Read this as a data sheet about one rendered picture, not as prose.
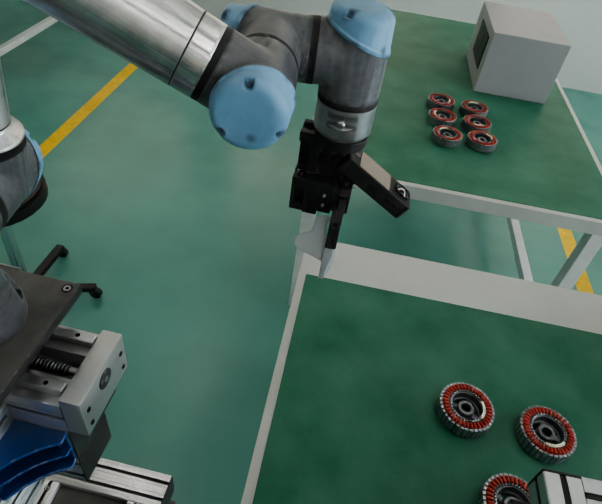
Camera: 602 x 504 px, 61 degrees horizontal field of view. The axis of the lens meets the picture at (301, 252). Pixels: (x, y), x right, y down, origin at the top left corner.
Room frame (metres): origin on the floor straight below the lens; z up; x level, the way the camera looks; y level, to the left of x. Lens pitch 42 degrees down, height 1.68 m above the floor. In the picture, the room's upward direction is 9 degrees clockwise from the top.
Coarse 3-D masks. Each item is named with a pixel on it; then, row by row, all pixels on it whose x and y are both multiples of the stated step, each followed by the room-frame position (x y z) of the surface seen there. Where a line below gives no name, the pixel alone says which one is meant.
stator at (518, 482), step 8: (488, 480) 0.45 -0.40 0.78; (496, 480) 0.45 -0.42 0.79; (504, 480) 0.45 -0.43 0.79; (512, 480) 0.45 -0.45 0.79; (520, 480) 0.46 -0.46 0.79; (488, 488) 0.43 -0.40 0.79; (496, 488) 0.44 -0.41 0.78; (504, 488) 0.44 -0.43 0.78; (512, 488) 0.44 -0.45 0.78; (520, 488) 0.44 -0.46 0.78; (480, 496) 0.42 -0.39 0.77; (488, 496) 0.42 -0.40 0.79; (496, 496) 0.42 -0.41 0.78; (520, 496) 0.44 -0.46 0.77; (528, 496) 0.43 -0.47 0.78
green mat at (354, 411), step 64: (320, 320) 0.79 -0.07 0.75; (384, 320) 0.82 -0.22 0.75; (448, 320) 0.86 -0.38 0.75; (512, 320) 0.89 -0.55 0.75; (320, 384) 0.62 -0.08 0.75; (384, 384) 0.64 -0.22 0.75; (448, 384) 0.67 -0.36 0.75; (512, 384) 0.70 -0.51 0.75; (576, 384) 0.72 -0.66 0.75; (320, 448) 0.48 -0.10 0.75; (384, 448) 0.50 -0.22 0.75; (448, 448) 0.52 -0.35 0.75; (512, 448) 0.54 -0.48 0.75; (576, 448) 0.56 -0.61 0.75
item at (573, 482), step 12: (540, 480) 0.30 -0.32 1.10; (552, 480) 0.29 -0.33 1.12; (564, 480) 0.30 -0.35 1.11; (576, 480) 0.30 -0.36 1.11; (588, 480) 0.30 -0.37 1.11; (540, 492) 0.29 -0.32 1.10; (552, 492) 0.28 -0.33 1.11; (564, 492) 0.28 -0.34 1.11; (576, 492) 0.28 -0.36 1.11; (588, 492) 0.29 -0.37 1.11; (600, 492) 0.29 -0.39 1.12
